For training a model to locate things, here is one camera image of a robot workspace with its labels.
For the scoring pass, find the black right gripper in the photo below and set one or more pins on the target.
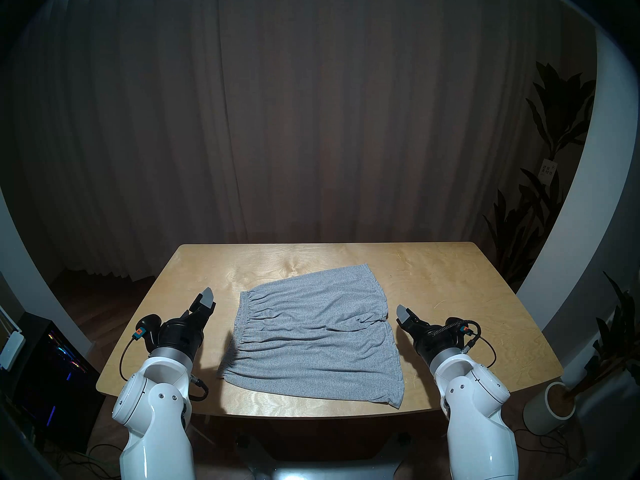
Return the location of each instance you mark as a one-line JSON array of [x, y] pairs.
[[435, 341]]

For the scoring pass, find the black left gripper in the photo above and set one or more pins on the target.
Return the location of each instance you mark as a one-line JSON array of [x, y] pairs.
[[180, 334]]

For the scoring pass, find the grey pants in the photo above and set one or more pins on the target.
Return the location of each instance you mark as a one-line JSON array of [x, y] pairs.
[[315, 339]]

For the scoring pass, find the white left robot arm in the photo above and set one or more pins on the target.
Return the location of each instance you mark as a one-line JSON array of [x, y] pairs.
[[155, 409]]

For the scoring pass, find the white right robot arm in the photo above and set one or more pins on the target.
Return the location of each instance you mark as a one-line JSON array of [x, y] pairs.
[[475, 414]]

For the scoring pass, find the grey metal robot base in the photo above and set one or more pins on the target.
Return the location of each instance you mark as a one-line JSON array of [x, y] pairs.
[[320, 469]]

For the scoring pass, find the white round plant pot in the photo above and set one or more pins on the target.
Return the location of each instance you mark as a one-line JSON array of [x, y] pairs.
[[542, 416]]

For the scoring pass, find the black computer tower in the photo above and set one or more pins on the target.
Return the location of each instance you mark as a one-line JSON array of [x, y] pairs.
[[50, 384]]

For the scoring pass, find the small white box device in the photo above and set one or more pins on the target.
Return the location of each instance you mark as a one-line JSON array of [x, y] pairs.
[[11, 350]]

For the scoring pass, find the white plant tag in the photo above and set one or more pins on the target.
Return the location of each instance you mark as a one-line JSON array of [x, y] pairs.
[[548, 169]]

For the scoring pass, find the brown pleated curtain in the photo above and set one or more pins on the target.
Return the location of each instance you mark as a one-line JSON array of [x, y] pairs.
[[300, 124]]

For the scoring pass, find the small dark potted plant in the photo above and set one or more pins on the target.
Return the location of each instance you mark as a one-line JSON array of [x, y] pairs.
[[617, 334]]

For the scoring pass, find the tall dark leafy plant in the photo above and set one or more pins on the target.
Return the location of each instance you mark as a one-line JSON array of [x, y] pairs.
[[555, 114]]

